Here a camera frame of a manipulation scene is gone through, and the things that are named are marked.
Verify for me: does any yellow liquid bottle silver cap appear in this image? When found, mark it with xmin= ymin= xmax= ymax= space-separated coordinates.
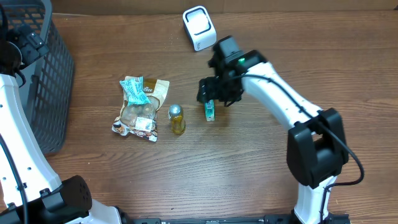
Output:
xmin=169 ymin=104 xmax=185 ymax=134

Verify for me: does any brown snack bag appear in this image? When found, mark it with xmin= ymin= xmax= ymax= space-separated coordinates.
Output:
xmin=111 ymin=76 xmax=170 ymax=142

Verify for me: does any white barcode scanner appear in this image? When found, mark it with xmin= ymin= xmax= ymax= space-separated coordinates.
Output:
xmin=182 ymin=6 xmax=217 ymax=52

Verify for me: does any teal snack packet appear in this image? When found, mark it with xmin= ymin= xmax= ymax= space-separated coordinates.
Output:
xmin=119 ymin=77 xmax=150 ymax=106

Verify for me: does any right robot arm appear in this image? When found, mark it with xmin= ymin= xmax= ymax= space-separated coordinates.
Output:
xmin=197 ymin=36 xmax=350 ymax=223

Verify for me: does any teal tissue pack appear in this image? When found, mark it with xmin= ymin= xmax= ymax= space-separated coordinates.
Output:
xmin=204 ymin=100 xmax=215 ymax=121

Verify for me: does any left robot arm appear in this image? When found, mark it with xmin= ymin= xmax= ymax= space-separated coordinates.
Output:
xmin=1 ymin=10 xmax=131 ymax=223

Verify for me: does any grey plastic mesh basket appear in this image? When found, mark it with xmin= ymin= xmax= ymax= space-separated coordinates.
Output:
xmin=1 ymin=0 xmax=75 ymax=154

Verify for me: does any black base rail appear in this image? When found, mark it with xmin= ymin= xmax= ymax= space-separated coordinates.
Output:
xmin=124 ymin=213 xmax=352 ymax=224

